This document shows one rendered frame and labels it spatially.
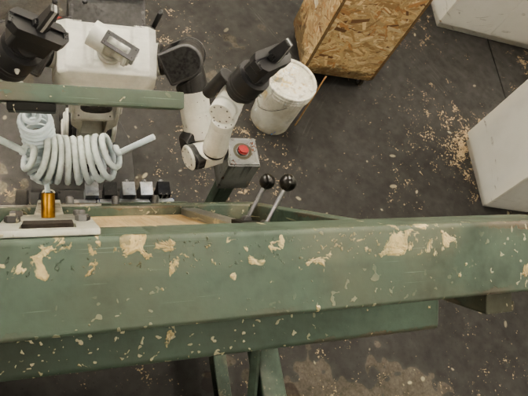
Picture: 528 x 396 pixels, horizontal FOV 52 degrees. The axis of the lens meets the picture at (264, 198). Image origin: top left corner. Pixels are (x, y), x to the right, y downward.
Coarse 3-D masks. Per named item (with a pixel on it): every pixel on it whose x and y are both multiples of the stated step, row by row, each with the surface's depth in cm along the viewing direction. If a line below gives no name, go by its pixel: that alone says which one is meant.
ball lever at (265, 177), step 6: (264, 174) 128; (270, 174) 128; (264, 180) 127; (270, 180) 127; (264, 186) 127; (270, 186) 127; (258, 192) 128; (258, 198) 128; (252, 204) 127; (252, 210) 127; (246, 216) 126
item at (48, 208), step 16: (16, 112) 61; (32, 112) 61; (48, 112) 61; (32, 128) 66; (48, 128) 63; (32, 144) 64; (48, 192) 67; (48, 208) 66; (0, 224) 58; (16, 224) 58; (80, 224) 59; (96, 224) 59
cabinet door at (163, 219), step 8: (96, 216) 170; (104, 216) 170; (112, 216) 170; (120, 216) 170; (128, 216) 170; (136, 216) 170; (144, 216) 171; (152, 216) 171; (160, 216) 171; (168, 216) 171; (176, 216) 171; (184, 216) 172; (104, 224) 149; (112, 224) 149; (120, 224) 149; (128, 224) 149; (136, 224) 149; (144, 224) 150; (152, 224) 150; (160, 224) 150; (168, 224) 150; (176, 224) 150; (184, 224) 149; (192, 224) 147
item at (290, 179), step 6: (288, 174) 117; (282, 180) 116; (288, 180) 116; (294, 180) 116; (282, 186) 116; (288, 186) 116; (294, 186) 116; (282, 192) 117; (276, 204) 116; (270, 210) 116; (270, 216) 116
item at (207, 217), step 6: (186, 210) 172; (192, 210) 170; (198, 210) 170; (186, 216) 172; (192, 216) 164; (198, 216) 158; (204, 216) 152; (210, 216) 148; (216, 216) 148; (222, 216) 148; (204, 222) 152; (210, 222) 147; (216, 222) 141; (222, 222) 136; (228, 222) 132
